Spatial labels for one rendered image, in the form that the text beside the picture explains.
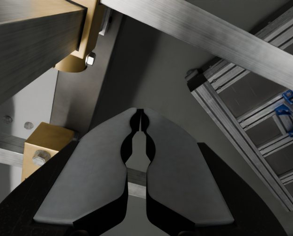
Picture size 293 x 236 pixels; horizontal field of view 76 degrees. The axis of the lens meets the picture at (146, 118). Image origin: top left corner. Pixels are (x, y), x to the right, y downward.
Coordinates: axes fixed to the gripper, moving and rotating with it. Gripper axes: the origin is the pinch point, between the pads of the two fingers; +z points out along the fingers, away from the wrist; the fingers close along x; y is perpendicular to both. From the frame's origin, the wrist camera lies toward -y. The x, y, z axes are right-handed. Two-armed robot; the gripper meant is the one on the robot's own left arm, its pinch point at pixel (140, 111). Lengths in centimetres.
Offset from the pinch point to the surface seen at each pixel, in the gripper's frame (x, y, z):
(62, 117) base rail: -16.1, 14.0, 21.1
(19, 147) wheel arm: -17.7, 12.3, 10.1
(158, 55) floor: 7, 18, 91
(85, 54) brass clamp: -5.4, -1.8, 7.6
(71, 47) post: -5.8, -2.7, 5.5
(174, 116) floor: 19, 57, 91
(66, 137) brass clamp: -11.1, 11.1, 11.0
